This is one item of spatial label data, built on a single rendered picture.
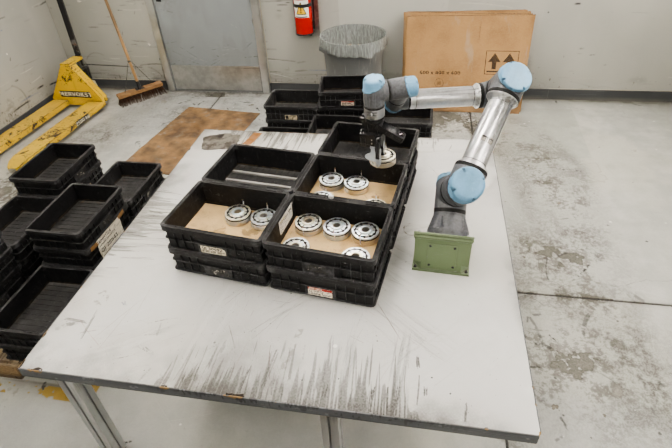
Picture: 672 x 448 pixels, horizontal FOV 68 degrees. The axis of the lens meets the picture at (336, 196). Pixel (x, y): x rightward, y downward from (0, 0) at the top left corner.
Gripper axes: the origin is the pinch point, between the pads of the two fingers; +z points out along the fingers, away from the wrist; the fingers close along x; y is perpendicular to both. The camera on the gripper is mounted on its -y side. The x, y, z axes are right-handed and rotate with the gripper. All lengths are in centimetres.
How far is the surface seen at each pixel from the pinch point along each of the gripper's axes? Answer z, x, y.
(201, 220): 14, 35, 64
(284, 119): 72, -127, 108
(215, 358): 23, 83, 33
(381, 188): 17.4, -4.2, 1.3
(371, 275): 10.6, 47.6, -9.2
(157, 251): 26, 46, 82
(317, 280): 16, 50, 9
